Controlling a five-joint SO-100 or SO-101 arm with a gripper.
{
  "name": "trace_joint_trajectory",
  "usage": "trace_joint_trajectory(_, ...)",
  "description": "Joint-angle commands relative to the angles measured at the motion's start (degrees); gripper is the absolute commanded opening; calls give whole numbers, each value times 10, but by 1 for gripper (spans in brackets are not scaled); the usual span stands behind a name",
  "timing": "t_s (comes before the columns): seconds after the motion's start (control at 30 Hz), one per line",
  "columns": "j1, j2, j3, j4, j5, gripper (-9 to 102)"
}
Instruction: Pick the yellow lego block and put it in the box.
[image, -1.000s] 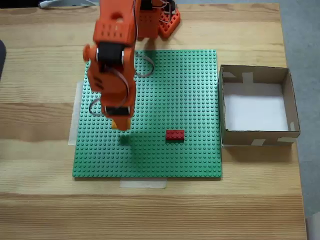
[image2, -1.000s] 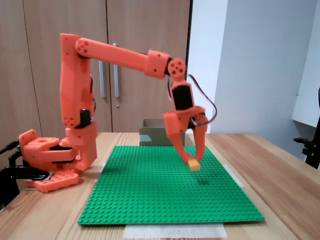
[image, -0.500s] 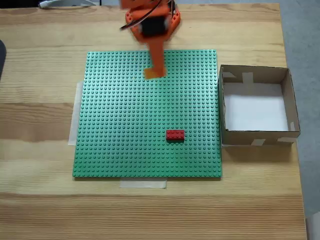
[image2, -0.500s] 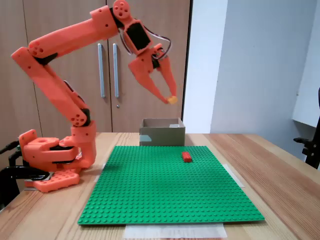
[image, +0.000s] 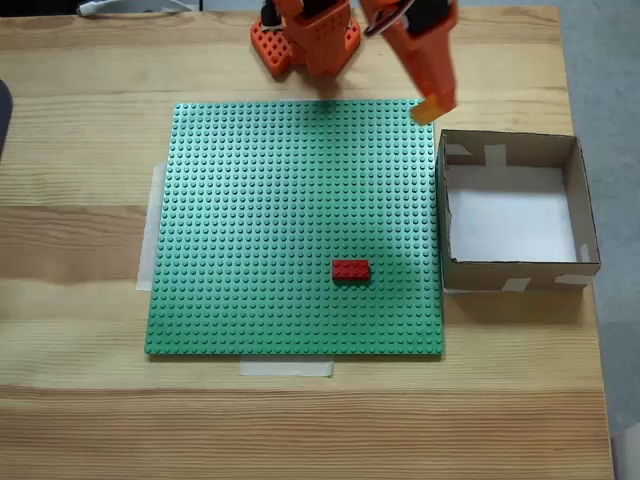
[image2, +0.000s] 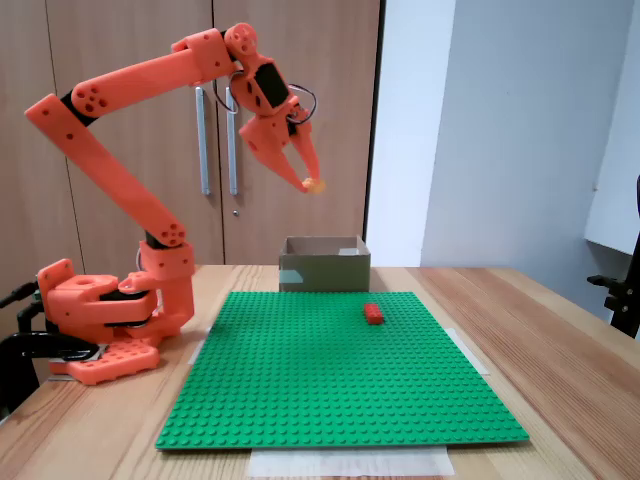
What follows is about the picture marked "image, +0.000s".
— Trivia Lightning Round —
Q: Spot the open cardboard box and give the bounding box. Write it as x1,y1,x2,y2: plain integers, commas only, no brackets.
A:
435,128,602,297

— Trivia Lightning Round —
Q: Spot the black object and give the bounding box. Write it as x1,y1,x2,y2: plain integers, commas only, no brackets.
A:
0,78,15,161

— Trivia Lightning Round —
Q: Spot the masking tape strip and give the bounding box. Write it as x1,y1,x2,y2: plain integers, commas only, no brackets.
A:
238,357,335,379
135,162,169,293

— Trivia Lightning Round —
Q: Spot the red lego block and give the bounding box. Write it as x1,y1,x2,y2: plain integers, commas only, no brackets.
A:
331,259,371,284

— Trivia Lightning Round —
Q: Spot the green lego baseplate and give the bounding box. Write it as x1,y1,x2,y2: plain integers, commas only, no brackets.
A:
143,98,446,360

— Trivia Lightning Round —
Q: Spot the yellow lego block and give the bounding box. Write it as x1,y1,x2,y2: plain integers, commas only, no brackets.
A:
409,95,446,126

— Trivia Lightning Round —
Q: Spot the white paper sheet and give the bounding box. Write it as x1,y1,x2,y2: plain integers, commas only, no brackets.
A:
446,167,580,265

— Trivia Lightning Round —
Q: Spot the gripper motor cable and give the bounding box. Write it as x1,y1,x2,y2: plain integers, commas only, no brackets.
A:
364,0,416,39

